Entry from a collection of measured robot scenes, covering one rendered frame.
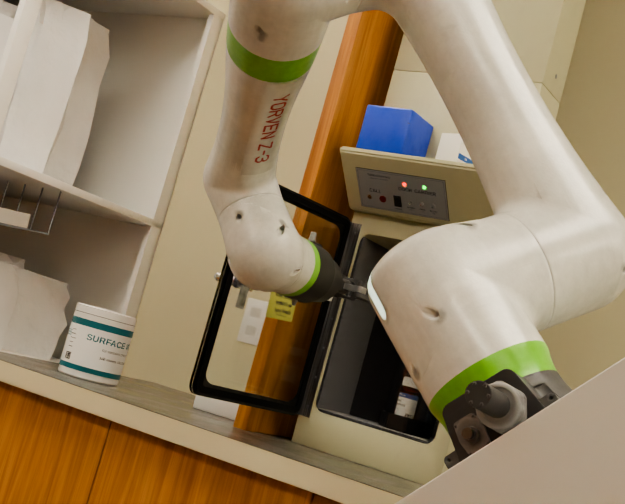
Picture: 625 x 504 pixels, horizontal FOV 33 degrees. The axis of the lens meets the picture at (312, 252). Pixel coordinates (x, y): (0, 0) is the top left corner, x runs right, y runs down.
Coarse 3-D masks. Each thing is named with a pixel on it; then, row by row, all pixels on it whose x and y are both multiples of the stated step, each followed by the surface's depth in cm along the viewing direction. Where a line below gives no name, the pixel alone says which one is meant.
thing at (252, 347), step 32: (320, 224) 198; (224, 320) 182; (256, 320) 188; (288, 320) 195; (224, 352) 183; (256, 352) 189; (288, 352) 196; (224, 384) 184; (256, 384) 190; (288, 384) 197
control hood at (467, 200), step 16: (352, 160) 198; (368, 160) 196; (384, 160) 194; (400, 160) 192; (416, 160) 190; (432, 160) 188; (352, 176) 200; (432, 176) 189; (448, 176) 187; (464, 176) 185; (352, 192) 202; (448, 192) 189; (464, 192) 187; (480, 192) 185; (352, 208) 205; (368, 208) 202; (448, 208) 191; (464, 208) 189; (480, 208) 187; (432, 224) 197
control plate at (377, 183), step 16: (368, 176) 198; (384, 176) 196; (400, 176) 193; (416, 176) 191; (368, 192) 200; (384, 192) 198; (400, 192) 196; (416, 192) 193; (432, 192) 191; (384, 208) 200; (400, 208) 198; (416, 208) 195; (432, 208) 193
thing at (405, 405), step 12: (396, 372) 202; (408, 372) 199; (396, 384) 200; (408, 384) 198; (396, 396) 199; (408, 396) 198; (420, 396) 198; (396, 408) 199; (408, 408) 198; (420, 408) 198; (420, 420) 198
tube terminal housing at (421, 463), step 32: (416, 96) 206; (544, 96) 195; (448, 128) 201; (384, 224) 203; (416, 224) 200; (320, 384) 202; (320, 416) 200; (320, 448) 199; (352, 448) 195; (384, 448) 192; (416, 448) 189; (448, 448) 186; (416, 480) 188
